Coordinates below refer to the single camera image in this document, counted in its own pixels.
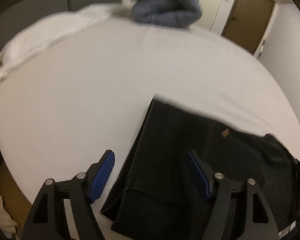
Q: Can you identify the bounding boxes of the blue rolled duvet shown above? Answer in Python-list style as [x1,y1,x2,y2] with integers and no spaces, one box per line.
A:
[131,0,202,28]

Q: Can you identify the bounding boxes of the black pants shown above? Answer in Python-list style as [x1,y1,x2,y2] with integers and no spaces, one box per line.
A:
[101,99,300,239]

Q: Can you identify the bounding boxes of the brown door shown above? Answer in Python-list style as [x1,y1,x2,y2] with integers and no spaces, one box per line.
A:
[222,0,275,54]

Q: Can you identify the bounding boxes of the white folded sheet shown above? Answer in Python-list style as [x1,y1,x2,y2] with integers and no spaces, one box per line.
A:
[0,3,124,82]

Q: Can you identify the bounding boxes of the white bed mattress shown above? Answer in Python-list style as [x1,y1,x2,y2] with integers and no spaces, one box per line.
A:
[0,16,300,239]

